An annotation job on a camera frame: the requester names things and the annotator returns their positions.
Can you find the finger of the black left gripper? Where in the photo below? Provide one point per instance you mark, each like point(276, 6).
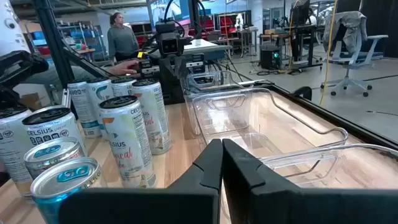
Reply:
point(167, 85)
point(181, 73)

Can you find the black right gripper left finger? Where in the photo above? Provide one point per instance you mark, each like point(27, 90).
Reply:
point(155, 205)

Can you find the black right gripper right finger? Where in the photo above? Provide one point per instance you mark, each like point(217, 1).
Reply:
point(295, 208)

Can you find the white Celsius can blue print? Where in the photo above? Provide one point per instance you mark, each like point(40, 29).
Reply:
point(12, 146)
point(49, 127)
point(99, 91)
point(80, 105)

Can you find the blue silver Red Bull can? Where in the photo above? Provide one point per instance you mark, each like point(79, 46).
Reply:
point(62, 186)
point(51, 154)

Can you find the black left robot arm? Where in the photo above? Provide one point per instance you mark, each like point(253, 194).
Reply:
point(195, 18)

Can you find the grey work table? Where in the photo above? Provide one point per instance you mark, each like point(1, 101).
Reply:
point(211, 51)

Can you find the clear plastic bin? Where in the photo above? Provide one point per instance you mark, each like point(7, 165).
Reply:
point(342, 174)
point(248, 118)
point(211, 81)

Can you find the person's hand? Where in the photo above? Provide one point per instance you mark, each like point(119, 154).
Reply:
point(124, 68)

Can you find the person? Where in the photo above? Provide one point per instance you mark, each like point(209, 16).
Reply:
point(121, 40)

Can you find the black computer tower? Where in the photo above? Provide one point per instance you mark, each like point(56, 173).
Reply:
point(269, 59)

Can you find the metal shelf with bins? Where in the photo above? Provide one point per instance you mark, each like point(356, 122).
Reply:
point(81, 34)

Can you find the black standing desk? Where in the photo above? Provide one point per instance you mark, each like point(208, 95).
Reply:
point(306, 46)

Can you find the black table clamp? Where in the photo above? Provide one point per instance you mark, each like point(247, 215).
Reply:
point(303, 92)

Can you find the black monitor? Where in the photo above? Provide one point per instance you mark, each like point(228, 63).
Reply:
point(300, 14)

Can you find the brown cardboard box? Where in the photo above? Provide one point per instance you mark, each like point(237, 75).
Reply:
point(31, 101)

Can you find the white office chair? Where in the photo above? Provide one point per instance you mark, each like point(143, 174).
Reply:
point(351, 62)

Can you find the grey jacket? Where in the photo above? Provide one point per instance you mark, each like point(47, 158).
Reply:
point(351, 28)

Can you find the white rounded device housing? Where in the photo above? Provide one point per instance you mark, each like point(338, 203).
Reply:
point(11, 31)

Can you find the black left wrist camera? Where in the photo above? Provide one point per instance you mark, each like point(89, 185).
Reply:
point(169, 45)

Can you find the silver metal bracket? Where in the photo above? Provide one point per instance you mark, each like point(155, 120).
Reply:
point(66, 98)

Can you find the black bracket device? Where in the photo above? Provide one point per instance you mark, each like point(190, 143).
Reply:
point(18, 67)

